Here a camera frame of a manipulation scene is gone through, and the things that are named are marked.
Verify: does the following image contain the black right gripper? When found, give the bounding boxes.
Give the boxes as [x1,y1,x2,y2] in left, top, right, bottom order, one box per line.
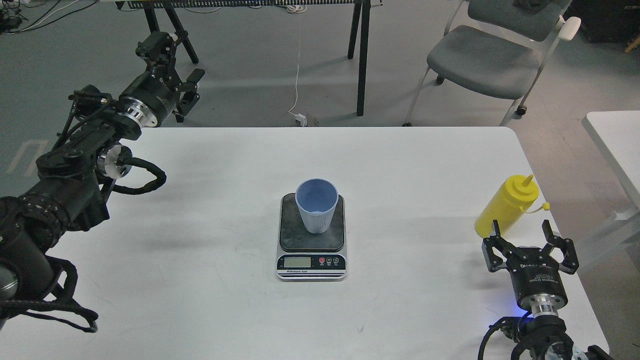
[482,219,579,318]

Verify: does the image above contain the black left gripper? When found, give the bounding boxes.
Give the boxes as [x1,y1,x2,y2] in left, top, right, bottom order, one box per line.
[119,32,206,128]

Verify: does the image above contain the yellow squeeze bottle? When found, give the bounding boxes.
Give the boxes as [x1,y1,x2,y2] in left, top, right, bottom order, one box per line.
[474,174,551,239]

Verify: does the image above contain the blue plastic cup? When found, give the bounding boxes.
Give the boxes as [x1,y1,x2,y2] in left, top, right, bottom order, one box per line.
[294,178,339,234]

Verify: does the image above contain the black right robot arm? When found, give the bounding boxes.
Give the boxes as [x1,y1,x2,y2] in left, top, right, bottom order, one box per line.
[477,219,611,360]

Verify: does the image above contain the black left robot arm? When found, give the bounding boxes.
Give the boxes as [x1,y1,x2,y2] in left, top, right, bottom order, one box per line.
[0,30,205,333]

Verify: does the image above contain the digital kitchen scale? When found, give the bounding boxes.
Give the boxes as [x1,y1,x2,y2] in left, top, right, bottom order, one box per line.
[275,193,348,281]

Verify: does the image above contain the white power adapter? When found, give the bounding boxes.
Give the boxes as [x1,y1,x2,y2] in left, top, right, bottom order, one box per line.
[294,113,319,127]

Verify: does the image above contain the white side table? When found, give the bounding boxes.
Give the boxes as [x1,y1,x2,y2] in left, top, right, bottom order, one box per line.
[578,111,640,264]

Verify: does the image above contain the black trestle table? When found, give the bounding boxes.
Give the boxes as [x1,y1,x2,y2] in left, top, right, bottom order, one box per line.
[114,0,373,117]

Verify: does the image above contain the grey office chair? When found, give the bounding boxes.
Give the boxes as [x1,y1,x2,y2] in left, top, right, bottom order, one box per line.
[426,0,582,126]

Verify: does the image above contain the white hanging cable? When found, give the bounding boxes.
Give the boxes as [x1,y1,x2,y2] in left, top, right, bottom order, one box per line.
[288,5,308,117]

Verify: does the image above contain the cables on floor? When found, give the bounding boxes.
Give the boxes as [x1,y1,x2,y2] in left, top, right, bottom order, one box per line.
[0,0,96,36]

